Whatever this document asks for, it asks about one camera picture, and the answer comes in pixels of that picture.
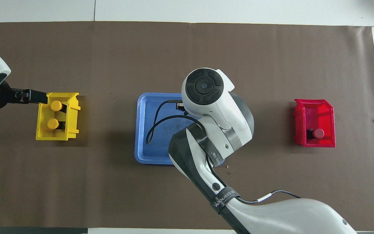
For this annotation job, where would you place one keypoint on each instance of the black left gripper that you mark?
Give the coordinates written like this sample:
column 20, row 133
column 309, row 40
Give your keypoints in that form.
column 11, row 97

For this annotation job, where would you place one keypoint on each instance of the red plastic bin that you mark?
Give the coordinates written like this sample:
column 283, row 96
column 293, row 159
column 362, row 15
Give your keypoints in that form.
column 323, row 113

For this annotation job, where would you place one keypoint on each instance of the brown table mat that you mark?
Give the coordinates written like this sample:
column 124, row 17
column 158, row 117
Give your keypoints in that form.
column 109, row 188

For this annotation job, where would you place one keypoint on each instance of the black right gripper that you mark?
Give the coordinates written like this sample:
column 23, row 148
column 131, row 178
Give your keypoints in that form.
column 180, row 106

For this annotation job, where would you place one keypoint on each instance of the yellow plastic bin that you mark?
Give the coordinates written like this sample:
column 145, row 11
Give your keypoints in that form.
column 42, row 131

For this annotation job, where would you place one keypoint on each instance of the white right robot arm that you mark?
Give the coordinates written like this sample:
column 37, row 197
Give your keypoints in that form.
column 219, row 130

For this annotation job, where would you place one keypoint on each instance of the yellow push button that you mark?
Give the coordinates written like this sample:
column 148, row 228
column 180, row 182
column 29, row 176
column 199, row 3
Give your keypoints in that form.
column 53, row 123
column 56, row 105

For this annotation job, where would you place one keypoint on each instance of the red push button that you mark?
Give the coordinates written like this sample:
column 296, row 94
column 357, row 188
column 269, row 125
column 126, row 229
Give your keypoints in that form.
column 318, row 133

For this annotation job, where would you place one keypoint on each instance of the blue plastic tray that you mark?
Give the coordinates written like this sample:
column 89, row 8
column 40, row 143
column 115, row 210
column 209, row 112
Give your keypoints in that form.
column 157, row 152

